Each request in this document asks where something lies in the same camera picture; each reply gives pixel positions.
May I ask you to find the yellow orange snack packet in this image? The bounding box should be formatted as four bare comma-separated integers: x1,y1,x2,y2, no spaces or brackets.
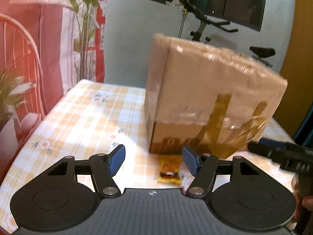
157,156,181,185

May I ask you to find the person right hand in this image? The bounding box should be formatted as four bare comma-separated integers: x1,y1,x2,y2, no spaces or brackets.
291,174,313,222

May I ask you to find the checkered floral bedsheet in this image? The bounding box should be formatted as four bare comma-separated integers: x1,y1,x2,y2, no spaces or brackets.
0,79,300,235

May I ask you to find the brown cardboard box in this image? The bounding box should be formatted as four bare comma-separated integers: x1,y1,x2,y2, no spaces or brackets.
144,33,288,159

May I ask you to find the black exercise bike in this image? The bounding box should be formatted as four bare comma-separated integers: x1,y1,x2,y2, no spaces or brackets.
166,0,276,69

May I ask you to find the pink printed backdrop curtain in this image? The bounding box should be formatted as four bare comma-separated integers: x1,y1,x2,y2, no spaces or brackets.
1,0,107,178

